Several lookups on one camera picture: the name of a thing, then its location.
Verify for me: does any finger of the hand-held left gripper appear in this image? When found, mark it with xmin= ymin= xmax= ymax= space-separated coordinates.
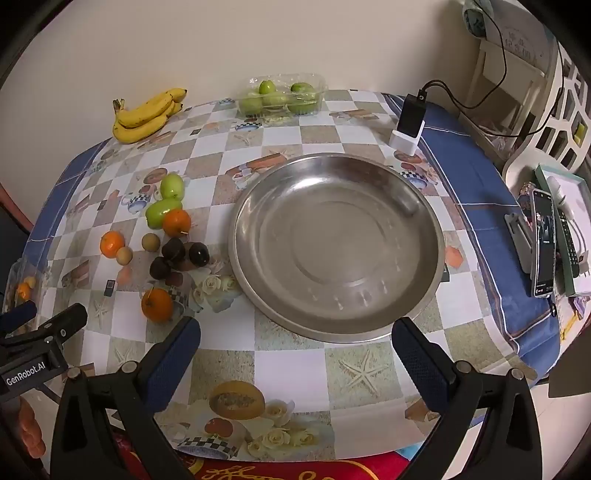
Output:
xmin=13 ymin=303 xmax=88 ymax=352
xmin=0 ymin=300 xmax=38 ymax=331

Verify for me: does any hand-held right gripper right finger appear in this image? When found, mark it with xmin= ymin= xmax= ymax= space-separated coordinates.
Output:
xmin=392 ymin=316 xmax=541 ymax=480

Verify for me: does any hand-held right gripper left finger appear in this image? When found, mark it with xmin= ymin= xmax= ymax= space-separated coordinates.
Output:
xmin=50 ymin=316 xmax=201 ymax=480

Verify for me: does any large orange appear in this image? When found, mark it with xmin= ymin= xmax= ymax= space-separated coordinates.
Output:
xmin=141 ymin=288 xmax=174 ymax=322

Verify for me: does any small orange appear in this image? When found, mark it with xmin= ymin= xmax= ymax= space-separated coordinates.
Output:
xmin=100 ymin=231 xmax=126 ymax=258

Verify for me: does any orange with stick stem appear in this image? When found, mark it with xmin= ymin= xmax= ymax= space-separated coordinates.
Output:
xmin=163 ymin=209 xmax=192 ymax=236

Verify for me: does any round steel plate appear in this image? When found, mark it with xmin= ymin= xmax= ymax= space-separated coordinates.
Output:
xmin=228 ymin=154 xmax=446 ymax=343

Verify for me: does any person's left hand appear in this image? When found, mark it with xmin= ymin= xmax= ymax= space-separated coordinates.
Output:
xmin=17 ymin=398 xmax=48 ymax=459

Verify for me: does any small clear plastic box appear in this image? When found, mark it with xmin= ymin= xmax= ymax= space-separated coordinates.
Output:
xmin=2 ymin=258 xmax=48 ymax=334

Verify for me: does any red mat with gold print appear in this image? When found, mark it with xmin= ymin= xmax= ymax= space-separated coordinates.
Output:
xmin=108 ymin=431 xmax=416 ymax=480

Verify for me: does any grey phone stand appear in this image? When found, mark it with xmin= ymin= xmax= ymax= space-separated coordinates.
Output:
xmin=505 ymin=213 xmax=536 ymax=274

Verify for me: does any black smartphone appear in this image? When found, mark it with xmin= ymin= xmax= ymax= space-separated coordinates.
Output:
xmin=529 ymin=188 xmax=557 ymax=299

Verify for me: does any black remote control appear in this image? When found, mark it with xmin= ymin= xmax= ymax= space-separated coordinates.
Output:
xmin=555 ymin=210 xmax=581 ymax=279

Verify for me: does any bunch of yellow bananas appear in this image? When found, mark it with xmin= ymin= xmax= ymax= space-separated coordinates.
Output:
xmin=112 ymin=88 xmax=188 ymax=145

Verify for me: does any white charging dock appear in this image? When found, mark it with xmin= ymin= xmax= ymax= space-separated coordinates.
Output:
xmin=388 ymin=121 xmax=426 ymax=157

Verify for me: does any green edged flat box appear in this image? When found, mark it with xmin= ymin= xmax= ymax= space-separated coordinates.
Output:
xmin=534 ymin=164 xmax=591 ymax=297

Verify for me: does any black charger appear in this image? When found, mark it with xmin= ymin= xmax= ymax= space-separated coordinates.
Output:
xmin=397 ymin=93 xmax=428 ymax=138

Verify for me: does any white lattice chair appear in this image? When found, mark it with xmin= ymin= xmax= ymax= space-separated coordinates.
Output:
xmin=502 ymin=44 xmax=591 ymax=188

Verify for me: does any clear plastic fruit container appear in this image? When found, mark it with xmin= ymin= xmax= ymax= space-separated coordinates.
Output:
xmin=236 ymin=72 xmax=328 ymax=118

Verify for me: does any white wooden shelf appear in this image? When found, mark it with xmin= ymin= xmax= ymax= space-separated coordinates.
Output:
xmin=462 ymin=37 xmax=548 ymax=139

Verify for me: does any patterned pouch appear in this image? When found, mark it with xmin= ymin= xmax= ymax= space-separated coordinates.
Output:
xmin=463 ymin=0 xmax=492 ymax=37

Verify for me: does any black cable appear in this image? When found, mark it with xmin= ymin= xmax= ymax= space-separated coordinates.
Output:
xmin=422 ymin=28 xmax=566 ymax=139

